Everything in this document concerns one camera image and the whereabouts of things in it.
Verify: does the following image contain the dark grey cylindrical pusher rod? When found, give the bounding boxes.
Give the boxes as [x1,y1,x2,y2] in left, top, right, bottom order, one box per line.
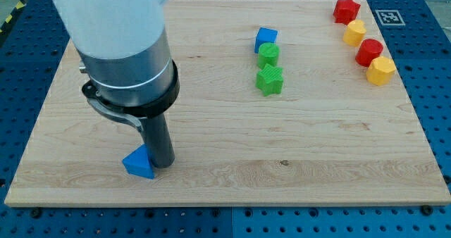
[140,114,175,168]

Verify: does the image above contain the black flange ring with bracket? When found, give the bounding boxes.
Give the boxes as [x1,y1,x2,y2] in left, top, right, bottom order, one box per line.
[82,60,180,132]

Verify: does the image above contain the blue triangle block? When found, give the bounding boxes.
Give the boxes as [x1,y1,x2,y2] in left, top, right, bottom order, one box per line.
[122,144,154,180]

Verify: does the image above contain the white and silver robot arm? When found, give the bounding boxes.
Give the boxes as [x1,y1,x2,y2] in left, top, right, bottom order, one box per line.
[52,0,180,168]

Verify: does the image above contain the green star block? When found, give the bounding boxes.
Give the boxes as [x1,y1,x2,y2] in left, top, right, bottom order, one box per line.
[256,63,284,96]

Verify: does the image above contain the wooden board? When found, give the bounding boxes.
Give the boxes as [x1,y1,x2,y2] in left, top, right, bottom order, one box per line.
[5,0,450,208]

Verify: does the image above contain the green cylinder block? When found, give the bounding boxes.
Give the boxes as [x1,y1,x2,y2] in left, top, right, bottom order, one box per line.
[257,42,280,69]

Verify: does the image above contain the blue cube block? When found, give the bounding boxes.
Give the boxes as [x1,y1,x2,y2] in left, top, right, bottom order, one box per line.
[254,27,278,54]

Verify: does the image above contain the yellow heart block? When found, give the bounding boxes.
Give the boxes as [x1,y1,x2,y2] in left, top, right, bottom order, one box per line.
[342,19,366,47]

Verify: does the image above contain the red star block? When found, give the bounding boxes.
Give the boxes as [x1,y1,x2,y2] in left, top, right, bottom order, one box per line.
[333,0,361,25]

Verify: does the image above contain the red cylinder block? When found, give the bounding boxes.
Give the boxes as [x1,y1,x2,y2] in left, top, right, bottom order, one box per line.
[355,39,383,67]

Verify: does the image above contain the yellow hexagon block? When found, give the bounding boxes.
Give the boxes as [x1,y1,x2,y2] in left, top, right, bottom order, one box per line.
[366,56,396,86]

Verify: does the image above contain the black and white fiducial tag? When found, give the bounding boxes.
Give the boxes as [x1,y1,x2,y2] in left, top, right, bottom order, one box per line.
[376,9,405,26]

